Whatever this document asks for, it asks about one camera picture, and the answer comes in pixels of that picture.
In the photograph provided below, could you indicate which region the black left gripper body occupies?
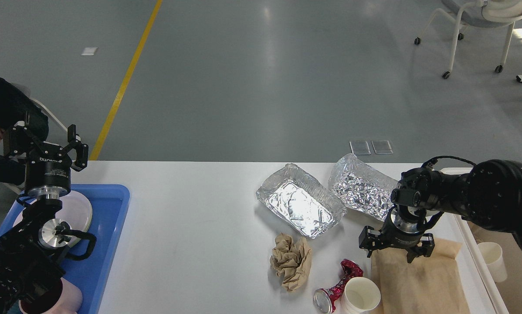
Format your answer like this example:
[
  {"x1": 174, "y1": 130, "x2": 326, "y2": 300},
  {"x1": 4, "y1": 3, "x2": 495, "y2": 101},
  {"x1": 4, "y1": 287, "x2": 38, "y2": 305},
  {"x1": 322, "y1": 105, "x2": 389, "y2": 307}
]
[{"x1": 24, "y1": 155, "x2": 73, "y2": 199}]

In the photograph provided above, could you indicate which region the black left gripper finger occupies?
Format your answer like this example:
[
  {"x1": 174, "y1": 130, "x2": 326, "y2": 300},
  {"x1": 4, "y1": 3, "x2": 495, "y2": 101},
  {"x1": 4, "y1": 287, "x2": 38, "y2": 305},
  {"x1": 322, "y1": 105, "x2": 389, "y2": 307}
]
[
  {"x1": 61, "y1": 124, "x2": 88, "y2": 172},
  {"x1": 3, "y1": 115, "x2": 65, "y2": 164}
]

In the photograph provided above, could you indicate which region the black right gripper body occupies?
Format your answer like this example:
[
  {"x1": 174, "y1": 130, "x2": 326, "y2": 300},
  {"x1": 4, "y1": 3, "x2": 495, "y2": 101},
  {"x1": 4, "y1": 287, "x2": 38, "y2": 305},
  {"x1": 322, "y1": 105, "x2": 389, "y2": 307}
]
[{"x1": 381, "y1": 208, "x2": 423, "y2": 252}]

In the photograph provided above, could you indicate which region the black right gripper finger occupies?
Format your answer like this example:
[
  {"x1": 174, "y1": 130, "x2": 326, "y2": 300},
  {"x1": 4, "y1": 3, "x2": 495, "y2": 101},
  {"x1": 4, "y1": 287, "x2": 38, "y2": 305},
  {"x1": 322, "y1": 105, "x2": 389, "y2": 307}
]
[
  {"x1": 359, "y1": 226, "x2": 385, "y2": 258},
  {"x1": 406, "y1": 234, "x2": 436, "y2": 263}
]

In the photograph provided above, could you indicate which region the brown paper bag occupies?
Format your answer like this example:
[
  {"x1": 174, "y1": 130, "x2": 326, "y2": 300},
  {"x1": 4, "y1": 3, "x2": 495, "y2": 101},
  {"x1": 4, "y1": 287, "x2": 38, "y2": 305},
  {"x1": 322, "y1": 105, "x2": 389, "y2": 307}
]
[{"x1": 370, "y1": 239, "x2": 470, "y2": 314}]

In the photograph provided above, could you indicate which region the pink plate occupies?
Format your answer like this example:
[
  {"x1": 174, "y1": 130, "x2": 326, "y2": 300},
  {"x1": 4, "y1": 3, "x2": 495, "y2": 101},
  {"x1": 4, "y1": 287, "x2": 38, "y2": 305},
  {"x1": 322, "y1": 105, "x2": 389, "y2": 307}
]
[{"x1": 12, "y1": 186, "x2": 92, "y2": 250}]

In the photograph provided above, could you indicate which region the pink mug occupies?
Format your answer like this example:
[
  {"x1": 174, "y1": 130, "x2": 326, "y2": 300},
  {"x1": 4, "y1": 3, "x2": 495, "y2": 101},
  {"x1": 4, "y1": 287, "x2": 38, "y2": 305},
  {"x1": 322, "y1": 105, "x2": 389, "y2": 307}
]
[{"x1": 18, "y1": 277, "x2": 82, "y2": 314}]

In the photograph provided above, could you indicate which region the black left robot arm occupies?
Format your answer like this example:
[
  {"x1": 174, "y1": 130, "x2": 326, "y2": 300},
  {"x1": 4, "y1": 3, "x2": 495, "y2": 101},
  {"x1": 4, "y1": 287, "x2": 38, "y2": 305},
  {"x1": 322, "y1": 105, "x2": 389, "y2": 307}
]
[{"x1": 0, "y1": 116, "x2": 96, "y2": 314}]

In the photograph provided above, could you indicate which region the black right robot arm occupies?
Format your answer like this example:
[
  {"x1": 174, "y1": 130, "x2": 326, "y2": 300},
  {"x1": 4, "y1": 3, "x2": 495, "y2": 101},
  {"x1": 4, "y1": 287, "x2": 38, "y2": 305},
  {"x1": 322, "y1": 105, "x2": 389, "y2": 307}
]
[{"x1": 359, "y1": 157, "x2": 522, "y2": 263}]

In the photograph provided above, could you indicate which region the seated person in black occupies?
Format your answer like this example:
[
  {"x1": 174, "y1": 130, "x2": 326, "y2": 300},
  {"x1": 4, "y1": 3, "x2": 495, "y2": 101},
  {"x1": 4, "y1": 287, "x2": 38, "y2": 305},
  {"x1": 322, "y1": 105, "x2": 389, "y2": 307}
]
[{"x1": 0, "y1": 77, "x2": 49, "y2": 188}]

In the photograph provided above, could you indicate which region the white chair on left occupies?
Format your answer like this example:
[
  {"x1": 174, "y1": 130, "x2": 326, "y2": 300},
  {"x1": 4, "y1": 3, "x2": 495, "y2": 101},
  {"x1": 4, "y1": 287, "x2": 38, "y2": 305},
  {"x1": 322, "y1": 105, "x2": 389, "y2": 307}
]
[{"x1": 13, "y1": 83, "x2": 68, "y2": 133}]

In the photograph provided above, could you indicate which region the blue plastic tray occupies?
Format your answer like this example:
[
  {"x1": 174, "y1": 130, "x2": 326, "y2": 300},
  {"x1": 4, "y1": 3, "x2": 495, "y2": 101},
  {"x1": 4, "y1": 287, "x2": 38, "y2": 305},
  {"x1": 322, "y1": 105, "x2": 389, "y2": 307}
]
[{"x1": 0, "y1": 184, "x2": 131, "y2": 314}]

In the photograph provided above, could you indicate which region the crushed red soda can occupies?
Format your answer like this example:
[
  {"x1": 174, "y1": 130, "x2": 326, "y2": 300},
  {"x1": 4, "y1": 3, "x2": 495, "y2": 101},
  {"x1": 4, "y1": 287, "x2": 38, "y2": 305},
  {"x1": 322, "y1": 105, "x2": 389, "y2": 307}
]
[{"x1": 313, "y1": 259, "x2": 364, "y2": 314}]

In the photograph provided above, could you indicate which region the clear floor plate right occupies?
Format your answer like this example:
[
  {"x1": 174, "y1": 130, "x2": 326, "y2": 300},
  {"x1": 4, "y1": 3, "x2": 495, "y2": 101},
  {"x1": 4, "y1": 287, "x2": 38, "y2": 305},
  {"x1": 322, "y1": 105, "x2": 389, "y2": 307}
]
[{"x1": 371, "y1": 140, "x2": 394, "y2": 155}]

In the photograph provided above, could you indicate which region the clear floor plate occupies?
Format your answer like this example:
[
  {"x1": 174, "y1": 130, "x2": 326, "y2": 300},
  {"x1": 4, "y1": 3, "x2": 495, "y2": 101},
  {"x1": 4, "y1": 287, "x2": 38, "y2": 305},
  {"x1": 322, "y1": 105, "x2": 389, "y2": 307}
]
[
  {"x1": 350, "y1": 140, "x2": 371, "y2": 156},
  {"x1": 371, "y1": 140, "x2": 394, "y2": 155}
]

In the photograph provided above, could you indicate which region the crumpled brown paper ball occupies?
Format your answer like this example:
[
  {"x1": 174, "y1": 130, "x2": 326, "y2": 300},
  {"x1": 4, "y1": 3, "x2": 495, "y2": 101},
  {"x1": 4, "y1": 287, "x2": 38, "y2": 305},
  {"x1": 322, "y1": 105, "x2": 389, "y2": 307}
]
[{"x1": 270, "y1": 233, "x2": 313, "y2": 293}]

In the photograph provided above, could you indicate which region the clear floor plate left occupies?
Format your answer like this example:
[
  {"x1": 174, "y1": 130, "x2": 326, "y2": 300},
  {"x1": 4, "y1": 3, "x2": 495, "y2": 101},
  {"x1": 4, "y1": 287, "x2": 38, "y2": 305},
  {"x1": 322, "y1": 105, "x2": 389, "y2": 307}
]
[{"x1": 350, "y1": 140, "x2": 371, "y2": 156}]

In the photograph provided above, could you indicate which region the aluminium foil tray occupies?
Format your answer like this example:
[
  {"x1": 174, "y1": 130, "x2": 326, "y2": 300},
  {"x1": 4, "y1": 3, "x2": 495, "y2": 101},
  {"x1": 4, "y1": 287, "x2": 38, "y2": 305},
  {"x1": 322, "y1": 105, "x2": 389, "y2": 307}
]
[{"x1": 256, "y1": 163, "x2": 347, "y2": 239}]

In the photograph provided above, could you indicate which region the white plastic bin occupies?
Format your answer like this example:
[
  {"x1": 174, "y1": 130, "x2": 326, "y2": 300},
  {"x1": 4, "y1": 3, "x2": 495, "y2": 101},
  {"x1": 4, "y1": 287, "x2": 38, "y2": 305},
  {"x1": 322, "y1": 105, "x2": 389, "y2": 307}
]
[{"x1": 437, "y1": 167, "x2": 522, "y2": 314}]

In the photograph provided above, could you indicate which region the white office chair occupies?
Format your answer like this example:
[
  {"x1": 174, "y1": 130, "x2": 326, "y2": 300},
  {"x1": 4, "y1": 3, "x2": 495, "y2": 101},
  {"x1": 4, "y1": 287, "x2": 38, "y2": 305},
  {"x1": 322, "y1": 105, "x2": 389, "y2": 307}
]
[{"x1": 413, "y1": 0, "x2": 522, "y2": 79}]

